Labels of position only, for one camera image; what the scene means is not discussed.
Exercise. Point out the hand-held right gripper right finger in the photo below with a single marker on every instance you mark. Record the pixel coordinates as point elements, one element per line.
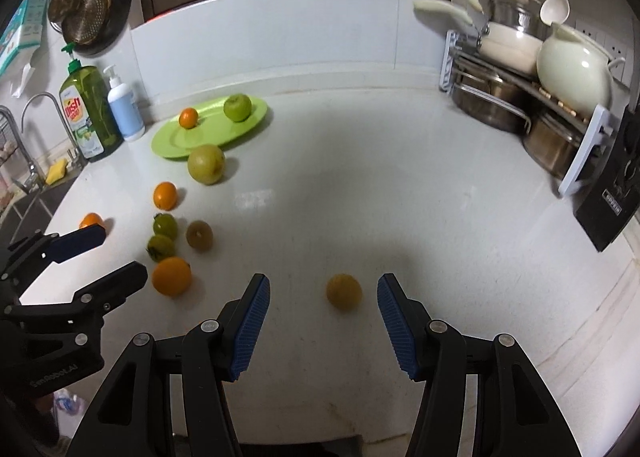
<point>396,327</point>

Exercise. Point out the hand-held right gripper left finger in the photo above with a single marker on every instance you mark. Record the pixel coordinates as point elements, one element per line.
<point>248,327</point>

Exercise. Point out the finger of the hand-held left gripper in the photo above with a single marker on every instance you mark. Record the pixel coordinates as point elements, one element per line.
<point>117,284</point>
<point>77,242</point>

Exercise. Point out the small orange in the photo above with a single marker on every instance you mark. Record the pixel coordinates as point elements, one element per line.
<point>165,195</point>
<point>188,118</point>
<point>90,220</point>

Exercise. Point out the large orange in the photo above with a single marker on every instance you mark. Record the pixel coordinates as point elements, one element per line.
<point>171,276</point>

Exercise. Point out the green tangerine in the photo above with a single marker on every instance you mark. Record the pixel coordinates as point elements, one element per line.
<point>160,246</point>
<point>165,225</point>

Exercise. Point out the yellow round fruit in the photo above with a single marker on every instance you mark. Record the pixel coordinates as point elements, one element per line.
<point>344,292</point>

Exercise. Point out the brownish round fruit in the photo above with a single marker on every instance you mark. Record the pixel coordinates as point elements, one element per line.
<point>199,235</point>

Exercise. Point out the yellow-green pear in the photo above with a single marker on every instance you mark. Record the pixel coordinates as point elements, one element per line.
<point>205,164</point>

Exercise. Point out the green plate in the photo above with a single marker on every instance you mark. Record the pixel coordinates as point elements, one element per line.
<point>200,137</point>

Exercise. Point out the green apple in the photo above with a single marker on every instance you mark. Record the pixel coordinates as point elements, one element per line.
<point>237,107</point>

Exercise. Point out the kitchen sink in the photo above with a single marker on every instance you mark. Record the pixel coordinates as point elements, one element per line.
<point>40,199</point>

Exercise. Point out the yellow sponge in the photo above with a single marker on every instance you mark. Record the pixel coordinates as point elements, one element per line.
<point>56,171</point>

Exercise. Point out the green dish soap bottle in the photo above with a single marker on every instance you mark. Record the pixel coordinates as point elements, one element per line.
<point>92,112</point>

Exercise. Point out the white pump bottle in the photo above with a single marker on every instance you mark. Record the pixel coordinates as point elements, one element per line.
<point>125,112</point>

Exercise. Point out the teal printed box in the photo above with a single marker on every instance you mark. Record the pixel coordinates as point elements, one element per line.
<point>22,32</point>

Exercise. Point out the copper mesh strainer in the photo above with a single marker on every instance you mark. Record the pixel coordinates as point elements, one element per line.
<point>80,12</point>

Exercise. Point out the wide steel pot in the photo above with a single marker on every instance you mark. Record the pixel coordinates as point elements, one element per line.
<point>487,102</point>

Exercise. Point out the black frying pan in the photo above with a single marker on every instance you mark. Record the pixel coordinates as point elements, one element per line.
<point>117,2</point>

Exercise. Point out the small steel pot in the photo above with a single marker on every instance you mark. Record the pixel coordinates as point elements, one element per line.
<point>555,142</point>

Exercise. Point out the black appliance panel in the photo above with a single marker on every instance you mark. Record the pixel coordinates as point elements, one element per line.
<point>607,202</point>

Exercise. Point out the white pot rack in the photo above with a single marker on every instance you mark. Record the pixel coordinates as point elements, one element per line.
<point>582,157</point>

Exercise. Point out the cream saucepan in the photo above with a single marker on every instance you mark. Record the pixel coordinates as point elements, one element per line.
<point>510,47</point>

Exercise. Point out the cream casserole pot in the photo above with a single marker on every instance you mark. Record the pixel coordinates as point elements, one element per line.
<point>572,67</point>

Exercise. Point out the white wall socket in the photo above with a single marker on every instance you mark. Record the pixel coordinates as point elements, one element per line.
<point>612,42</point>

